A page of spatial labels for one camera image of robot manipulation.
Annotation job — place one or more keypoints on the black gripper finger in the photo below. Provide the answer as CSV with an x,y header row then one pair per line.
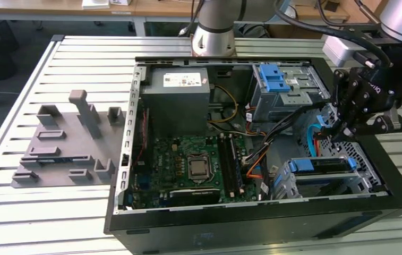
x,y
342,106
381,126

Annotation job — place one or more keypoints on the hard disk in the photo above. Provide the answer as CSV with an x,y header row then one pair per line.
x,y
301,164

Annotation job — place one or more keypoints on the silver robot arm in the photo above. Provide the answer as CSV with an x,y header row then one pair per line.
x,y
215,16

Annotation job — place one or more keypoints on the metal disk bay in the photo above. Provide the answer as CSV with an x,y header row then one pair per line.
x,y
327,176

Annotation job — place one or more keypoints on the grey metal drive cage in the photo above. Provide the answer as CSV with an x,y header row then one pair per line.
x,y
293,99

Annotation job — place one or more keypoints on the blue plastic drive latch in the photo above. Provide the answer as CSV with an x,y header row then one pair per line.
x,y
273,77

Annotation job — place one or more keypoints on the small brown box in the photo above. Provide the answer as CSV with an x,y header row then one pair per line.
x,y
331,6

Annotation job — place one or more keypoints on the black RAM stick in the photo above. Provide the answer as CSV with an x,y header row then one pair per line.
x,y
238,170
225,164

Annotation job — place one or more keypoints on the silver CPU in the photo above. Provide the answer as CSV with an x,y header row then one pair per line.
x,y
199,168

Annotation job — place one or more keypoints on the grey power supply unit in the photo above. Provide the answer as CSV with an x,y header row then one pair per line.
x,y
175,111

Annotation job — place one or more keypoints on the black PC case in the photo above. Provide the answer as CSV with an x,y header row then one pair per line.
x,y
257,225

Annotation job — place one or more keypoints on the green motherboard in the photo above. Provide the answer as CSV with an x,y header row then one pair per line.
x,y
163,151

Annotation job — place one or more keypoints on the black graphics card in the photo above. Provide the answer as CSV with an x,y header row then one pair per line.
x,y
194,197

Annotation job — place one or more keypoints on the small white box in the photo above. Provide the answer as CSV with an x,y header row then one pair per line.
x,y
119,2

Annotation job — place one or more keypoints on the grey parts rack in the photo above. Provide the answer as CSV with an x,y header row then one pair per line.
x,y
66,148

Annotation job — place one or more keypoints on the wooden desk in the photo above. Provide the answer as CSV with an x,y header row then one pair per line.
x,y
44,9

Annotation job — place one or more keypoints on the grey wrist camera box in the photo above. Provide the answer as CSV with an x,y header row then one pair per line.
x,y
338,50

